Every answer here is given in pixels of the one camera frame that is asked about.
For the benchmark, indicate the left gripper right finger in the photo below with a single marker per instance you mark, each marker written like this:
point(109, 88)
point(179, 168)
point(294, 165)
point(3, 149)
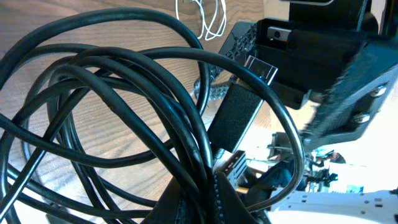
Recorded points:
point(224, 205)

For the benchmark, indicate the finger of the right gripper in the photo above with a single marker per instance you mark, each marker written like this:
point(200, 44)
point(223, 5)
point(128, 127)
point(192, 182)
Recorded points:
point(218, 90)

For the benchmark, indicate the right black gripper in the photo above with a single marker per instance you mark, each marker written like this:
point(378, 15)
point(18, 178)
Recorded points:
point(335, 53)

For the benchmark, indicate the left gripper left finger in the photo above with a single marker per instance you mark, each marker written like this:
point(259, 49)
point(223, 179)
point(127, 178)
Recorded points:
point(170, 208)

